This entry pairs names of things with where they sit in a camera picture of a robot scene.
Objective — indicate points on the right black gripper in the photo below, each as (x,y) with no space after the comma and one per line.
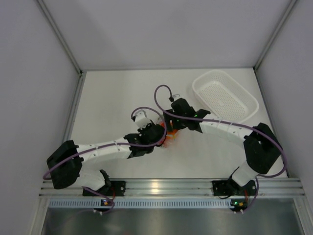
(169,117)

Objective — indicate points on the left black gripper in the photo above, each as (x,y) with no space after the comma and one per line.
(147,127)

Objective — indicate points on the clear zip top bag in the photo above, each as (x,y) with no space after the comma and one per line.
(165,146)

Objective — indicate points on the orange fake persimmon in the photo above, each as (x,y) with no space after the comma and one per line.
(170,136)

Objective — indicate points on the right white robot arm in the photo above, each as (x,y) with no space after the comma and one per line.
(259,144)

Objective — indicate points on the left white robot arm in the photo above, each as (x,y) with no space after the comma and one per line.
(84,165)

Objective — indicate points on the white perforated plastic basket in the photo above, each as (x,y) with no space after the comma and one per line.
(224,96)

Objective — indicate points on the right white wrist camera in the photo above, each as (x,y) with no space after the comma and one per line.
(174,97)

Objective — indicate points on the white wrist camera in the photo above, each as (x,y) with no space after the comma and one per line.
(140,119)
(174,97)

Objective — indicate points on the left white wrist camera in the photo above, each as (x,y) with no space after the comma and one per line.
(140,119)

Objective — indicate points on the left black base bracket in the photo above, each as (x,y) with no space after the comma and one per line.
(115,188)

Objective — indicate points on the black base bracket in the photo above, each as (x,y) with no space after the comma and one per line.
(115,188)
(221,188)

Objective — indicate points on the right black base bracket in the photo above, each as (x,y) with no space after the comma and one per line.
(221,188)

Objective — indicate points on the aluminium mounting rail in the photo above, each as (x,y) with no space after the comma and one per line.
(268,188)

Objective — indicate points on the white slotted cable duct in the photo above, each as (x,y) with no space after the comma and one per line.
(123,203)

